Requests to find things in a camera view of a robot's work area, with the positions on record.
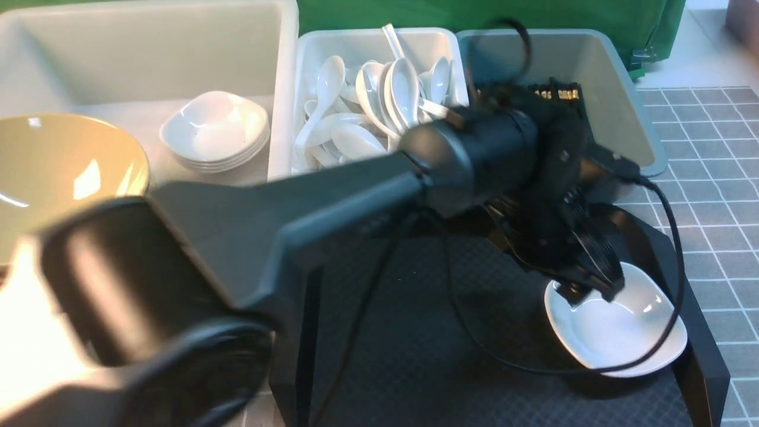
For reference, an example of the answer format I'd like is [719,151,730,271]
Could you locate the white spoon far left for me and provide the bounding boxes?
[294,56,346,156]

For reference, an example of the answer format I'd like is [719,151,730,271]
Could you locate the black plastic serving tray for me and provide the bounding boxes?
[272,205,730,426]

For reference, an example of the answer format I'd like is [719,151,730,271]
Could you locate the large white plastic tub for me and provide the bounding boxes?
[0,0,300,309]

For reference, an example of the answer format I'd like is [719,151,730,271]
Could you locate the white spoon lying front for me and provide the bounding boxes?
[331,123,388,160]

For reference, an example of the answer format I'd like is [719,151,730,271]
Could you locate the white printed soup spoon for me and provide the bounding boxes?
[355,60,398,141]

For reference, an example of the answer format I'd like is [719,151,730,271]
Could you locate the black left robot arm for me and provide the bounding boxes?
[2,85,639,426]

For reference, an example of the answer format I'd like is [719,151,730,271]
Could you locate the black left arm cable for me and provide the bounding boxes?
[308,18,687,427]

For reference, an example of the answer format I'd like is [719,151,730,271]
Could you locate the blue-grey plastic chopstick bin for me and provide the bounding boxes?
[457,28,668,178]

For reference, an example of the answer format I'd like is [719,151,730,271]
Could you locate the olive green noodle bowl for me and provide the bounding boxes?
[1,114,150,266]

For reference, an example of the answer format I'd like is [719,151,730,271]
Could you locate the green cloth backdrop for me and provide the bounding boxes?
[0,0,687,81]

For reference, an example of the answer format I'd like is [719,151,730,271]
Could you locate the white square sauce dish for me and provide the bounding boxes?
[543,262,673,369]

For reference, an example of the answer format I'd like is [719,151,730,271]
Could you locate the white spoon centre upright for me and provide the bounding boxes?
[384,58,420,133]

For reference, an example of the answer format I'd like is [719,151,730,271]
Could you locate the grey grid table mat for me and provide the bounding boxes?
[642,87,757,426]

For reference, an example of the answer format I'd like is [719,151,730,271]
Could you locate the black chopsticks bundle in bin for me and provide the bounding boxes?
[474,76,594,149]

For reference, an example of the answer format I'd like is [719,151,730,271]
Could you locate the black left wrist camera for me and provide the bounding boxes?
[580,142,642,204]

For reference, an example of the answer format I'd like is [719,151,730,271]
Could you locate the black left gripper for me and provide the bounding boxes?
[486,89,624,306]

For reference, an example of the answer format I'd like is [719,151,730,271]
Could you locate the white plastic spoon bin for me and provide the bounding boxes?
[267,27,469,181]

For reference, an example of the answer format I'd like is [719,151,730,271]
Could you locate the lower stacked white dishes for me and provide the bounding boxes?
[168,130,271,174]

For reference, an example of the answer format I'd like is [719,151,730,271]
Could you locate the white spoon handle at back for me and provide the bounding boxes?
[381,23,406,60]

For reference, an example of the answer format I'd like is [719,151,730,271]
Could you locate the white spoon right back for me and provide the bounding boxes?
[426,56,451,104]

